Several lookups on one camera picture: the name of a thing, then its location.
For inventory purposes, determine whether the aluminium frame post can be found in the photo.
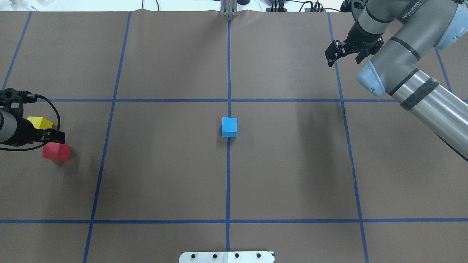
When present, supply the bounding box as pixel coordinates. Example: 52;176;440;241
219;0;238;18

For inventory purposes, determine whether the blue block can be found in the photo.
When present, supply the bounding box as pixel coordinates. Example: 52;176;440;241
221;117;238;138

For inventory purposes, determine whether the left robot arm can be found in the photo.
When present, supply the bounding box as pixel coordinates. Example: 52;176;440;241
0;110;65;148

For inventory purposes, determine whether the yellow block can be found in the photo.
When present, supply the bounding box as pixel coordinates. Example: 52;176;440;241
27;116;54;130

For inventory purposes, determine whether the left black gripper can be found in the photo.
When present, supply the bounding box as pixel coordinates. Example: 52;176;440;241
15;118;66;145

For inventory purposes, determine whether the white camera stand post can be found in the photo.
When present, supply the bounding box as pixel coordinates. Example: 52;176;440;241
178;251;276;263

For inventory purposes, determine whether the brown paper table cover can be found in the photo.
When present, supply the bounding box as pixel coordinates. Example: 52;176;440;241
1;10;467;263

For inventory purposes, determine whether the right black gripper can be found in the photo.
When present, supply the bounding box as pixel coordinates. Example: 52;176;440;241
325;26;383;67

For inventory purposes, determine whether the red block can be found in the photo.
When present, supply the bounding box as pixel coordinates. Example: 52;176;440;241
42;142;71;162

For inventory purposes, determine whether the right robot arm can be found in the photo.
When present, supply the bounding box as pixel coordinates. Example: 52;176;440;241
324;0;468;160

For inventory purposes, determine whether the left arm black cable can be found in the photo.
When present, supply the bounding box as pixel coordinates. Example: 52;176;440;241
0;94;61;152

